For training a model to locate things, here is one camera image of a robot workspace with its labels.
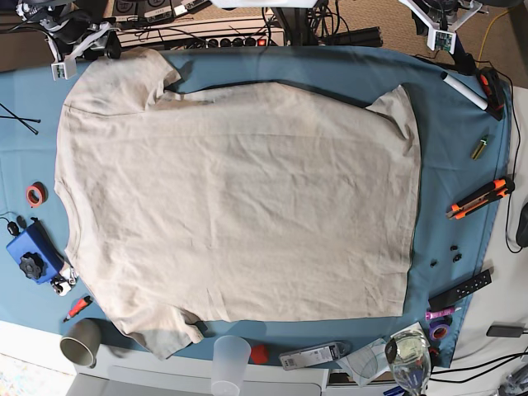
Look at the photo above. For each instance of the purple glue tube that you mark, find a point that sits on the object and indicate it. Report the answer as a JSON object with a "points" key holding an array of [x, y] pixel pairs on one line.
{"points": [[441, 313]]}

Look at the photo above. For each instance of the black power strip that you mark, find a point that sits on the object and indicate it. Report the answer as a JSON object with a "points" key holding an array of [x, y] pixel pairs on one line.
{"points": [[250, 41]]}

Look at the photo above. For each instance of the translucent plastic cup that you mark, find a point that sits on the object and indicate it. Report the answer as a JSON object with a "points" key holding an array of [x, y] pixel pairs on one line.
{"points": [[230, 361]]}

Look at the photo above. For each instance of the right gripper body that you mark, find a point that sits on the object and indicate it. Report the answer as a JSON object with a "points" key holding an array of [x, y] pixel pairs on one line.
{"points": [[70, 31]]}

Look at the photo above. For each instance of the red black pen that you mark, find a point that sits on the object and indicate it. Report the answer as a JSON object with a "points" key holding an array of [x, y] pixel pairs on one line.
{"points": [[78, 307]]}

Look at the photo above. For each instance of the purple tape roll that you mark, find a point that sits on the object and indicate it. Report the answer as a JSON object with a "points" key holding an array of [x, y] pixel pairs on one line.
{"points": [[438, 330]]}

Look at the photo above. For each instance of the small red block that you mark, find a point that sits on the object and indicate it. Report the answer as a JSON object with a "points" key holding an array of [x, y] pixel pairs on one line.
{"points": [[259, 354]]}

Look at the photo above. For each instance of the black knob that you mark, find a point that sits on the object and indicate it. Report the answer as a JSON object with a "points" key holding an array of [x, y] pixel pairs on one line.
{"points": [[32, 266]]}

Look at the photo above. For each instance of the small white black wheel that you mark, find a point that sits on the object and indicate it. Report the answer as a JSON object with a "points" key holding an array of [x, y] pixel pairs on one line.
{"points": [[64, 281]]}

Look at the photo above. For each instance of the white marker pen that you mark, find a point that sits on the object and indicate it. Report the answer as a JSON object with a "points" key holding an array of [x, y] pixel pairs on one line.
{"points": [[464, 91]]}

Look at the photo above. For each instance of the blue box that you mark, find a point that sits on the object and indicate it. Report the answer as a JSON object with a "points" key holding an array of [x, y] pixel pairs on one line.
{"points": [[34, 239]]}

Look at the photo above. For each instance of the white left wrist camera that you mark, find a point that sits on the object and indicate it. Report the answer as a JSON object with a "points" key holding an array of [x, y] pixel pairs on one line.
{"points": [[442, 41]]}

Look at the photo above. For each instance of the wine glass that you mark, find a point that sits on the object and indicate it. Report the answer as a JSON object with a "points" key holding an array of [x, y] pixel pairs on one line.
{"points": [[408, 356]]}

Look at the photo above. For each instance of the olive green small cylinder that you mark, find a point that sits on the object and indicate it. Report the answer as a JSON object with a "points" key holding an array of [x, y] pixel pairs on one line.
{"points": [[479, 148]]}

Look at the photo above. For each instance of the red tape roll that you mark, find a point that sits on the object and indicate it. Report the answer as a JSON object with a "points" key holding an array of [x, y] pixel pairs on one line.
{"points": [[36, 194]]}

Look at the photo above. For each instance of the grey packaged tool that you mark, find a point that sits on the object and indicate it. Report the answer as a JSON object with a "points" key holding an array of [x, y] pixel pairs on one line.
{"points": [[314, 355]]}

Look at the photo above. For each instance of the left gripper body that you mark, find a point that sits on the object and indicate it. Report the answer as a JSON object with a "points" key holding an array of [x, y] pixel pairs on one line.
{"points": [[447, 15]]}

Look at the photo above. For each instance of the orange black clamp tool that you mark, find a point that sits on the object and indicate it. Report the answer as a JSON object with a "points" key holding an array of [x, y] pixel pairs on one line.
{"points": [[491, 85]]}

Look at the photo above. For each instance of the beige T-shirt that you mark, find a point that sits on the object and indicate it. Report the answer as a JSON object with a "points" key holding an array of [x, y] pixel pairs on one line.
{"points": [[259, 202]]}

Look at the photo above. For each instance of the black remote control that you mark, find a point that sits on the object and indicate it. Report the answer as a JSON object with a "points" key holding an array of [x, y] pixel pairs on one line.
{"points": [[448, 296]]}

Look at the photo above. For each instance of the blue table cloth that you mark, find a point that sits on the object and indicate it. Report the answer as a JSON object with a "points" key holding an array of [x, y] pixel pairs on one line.
{"points": [[444, 251]]}

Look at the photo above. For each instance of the grey mug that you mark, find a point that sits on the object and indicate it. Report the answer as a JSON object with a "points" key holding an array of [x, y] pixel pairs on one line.
{"points": [[81, 343]]}

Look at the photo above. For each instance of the black cable tie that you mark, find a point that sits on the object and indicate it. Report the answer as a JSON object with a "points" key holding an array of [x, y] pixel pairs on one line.
{"points": [[37, 121], [29, 123]]}

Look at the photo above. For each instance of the orange black utility knife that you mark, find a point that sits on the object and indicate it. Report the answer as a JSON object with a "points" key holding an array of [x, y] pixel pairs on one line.
{"points": [[485, 195]]}

